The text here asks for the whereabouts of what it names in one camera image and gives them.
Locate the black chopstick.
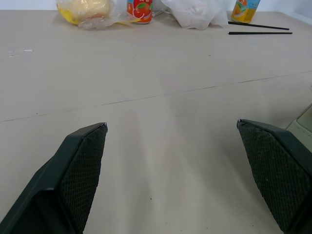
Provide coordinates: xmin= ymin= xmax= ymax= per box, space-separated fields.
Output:
xmin=228 ymin=21 xmax=290 ymax=31
xmin=228 ymin=31 xmax=293 ymax=35

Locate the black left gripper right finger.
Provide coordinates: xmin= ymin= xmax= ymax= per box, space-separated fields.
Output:
xmin=236 ymin=118 xmax=312 ymax=234

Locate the orange juice carton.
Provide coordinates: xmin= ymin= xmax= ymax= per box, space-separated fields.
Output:
xmin=231 ymin=0 xmax=261 ymax=24

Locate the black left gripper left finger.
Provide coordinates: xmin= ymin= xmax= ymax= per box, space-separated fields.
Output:
xmin=0 ymin=122 xmax=108 ymax=234

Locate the white plastic bag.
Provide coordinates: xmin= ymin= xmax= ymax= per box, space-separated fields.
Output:
xmin=153 ymin=0 xmax=230 ymax=31

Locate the clear bag with yellow food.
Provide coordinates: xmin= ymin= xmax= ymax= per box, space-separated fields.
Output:
xmin=55 ymin=0 xmax=142 ymax=31

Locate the white object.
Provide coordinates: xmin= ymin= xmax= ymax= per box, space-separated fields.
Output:
xmin=285 ymin=103 xmax=312 ymax=138

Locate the red orange drink can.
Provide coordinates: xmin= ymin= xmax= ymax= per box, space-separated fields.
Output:
xmin=126 ymin=0 xmax=154 ymax=25

